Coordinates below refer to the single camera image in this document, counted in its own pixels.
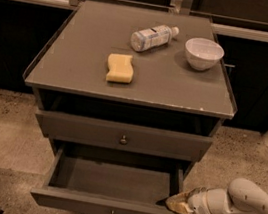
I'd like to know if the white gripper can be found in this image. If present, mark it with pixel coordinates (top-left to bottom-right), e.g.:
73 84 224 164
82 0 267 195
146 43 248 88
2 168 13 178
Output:
165 187 231 214

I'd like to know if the grey drawer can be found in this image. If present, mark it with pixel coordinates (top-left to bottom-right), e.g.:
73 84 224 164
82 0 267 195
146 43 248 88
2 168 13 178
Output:
35 110 213 162
31 142 184 214

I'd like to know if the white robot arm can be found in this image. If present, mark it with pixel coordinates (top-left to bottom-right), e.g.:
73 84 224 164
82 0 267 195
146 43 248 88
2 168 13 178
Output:
165 178 268 214

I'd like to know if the grey top drawer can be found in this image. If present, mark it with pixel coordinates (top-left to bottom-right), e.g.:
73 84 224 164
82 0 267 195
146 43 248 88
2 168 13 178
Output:
35 110 213 162

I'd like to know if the grey drawer cabinet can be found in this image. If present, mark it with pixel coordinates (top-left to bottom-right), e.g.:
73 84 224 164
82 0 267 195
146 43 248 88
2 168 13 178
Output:
13 0 251 168

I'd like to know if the yellow sponge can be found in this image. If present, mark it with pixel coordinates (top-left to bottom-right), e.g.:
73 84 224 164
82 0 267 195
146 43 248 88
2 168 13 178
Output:
105 53 134 84

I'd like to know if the white bowl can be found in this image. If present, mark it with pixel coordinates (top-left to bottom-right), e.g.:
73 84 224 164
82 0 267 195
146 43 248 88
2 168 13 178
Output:
184 37 225 71

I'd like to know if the clear plastic water bottle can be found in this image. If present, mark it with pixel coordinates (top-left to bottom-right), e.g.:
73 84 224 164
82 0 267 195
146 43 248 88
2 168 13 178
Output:
130 25 180 52

